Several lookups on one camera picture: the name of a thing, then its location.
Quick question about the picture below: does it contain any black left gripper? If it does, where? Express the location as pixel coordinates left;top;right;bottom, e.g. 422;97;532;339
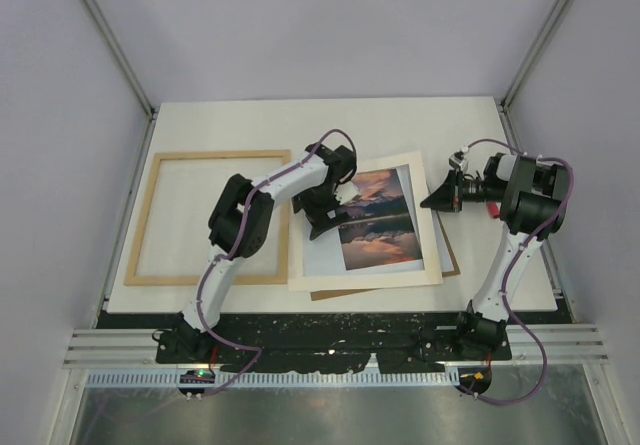
293;185;351;240

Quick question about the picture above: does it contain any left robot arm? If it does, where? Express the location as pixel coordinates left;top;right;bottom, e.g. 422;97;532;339
163;143;357;363

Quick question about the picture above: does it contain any red handled screwdriver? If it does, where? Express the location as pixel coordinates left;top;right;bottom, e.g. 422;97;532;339
486;202;500;219

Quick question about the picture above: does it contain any aluminium corner post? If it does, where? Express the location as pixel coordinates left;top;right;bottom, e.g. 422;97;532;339
80;0;155;119
498;0;594;114

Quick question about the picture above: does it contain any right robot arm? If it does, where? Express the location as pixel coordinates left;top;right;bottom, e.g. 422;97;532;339
420;149;573;359

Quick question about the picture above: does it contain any sunset mountain photo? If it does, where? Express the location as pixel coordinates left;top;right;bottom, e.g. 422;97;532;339
302;163;427;279

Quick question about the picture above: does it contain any white slotted cable duct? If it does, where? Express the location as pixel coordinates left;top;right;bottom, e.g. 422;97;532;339
85;368;459;390

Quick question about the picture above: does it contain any black speckled base plate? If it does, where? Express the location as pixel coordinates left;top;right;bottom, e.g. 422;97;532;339
97;312;512;374

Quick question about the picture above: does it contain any left aluminium corner post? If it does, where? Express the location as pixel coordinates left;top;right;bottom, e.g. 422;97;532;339
80;0;155;119

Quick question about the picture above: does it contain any right aluminium corner post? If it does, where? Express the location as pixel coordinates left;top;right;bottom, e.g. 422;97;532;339
498;0;594;114

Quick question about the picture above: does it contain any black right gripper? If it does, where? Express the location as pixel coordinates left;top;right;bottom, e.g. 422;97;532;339
420;170;506;213

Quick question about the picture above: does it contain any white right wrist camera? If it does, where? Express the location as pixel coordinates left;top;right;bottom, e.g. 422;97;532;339
448;146;470;175

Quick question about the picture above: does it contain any aluminium rail across front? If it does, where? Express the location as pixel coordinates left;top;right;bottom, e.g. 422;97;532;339
64;324;609;374

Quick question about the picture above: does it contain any brown hardboard backing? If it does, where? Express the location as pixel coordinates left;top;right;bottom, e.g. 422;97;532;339
310;213;460;302

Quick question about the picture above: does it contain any cream mat board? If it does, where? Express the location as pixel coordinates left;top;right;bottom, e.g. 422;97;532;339
288;151;443;292

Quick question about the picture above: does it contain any wooden picture frame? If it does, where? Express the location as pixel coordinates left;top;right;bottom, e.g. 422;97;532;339
124;150;291;288

